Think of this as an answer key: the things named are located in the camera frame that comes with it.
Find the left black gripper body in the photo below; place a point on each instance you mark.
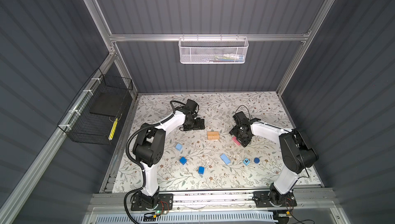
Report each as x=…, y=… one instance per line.
x=195, y=124

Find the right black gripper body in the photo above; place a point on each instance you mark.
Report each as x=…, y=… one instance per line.
x=236, y=132

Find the pink rectangular block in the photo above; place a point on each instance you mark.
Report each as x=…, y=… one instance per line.
x=235, y=140

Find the natural wood block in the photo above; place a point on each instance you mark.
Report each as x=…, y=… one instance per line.
x=213, y=137

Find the dark blue cube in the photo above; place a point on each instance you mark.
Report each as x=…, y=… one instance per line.
x=201, y=170
x=183, y=160

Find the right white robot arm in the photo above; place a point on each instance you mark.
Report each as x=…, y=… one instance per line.
x=297, y=155

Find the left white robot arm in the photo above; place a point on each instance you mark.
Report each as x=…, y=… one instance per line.
x=145, y=147

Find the light blue rectangular block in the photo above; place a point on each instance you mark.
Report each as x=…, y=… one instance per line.
x=225, y=159

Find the light blue cube block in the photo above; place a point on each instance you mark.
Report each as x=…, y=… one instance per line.
x=179, y=147

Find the teal letter cube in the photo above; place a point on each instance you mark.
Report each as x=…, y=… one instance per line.
x=246, y=161

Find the dark blue cube front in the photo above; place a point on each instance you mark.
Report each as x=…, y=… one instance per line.
x=201, y=170

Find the markers in white basket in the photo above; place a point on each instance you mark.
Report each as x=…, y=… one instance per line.
x=226, y=58

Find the black pad in basket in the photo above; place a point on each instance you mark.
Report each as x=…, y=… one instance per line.
x=107, y=104

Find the white wire basket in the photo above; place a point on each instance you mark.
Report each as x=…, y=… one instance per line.
x=193, y=50

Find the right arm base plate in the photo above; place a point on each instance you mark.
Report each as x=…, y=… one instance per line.
x=266, y=199

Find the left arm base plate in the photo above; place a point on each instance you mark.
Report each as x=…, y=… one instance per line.
x=158, y=202

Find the black wire basket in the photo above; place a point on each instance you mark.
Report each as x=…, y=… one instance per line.
x=81, y=126

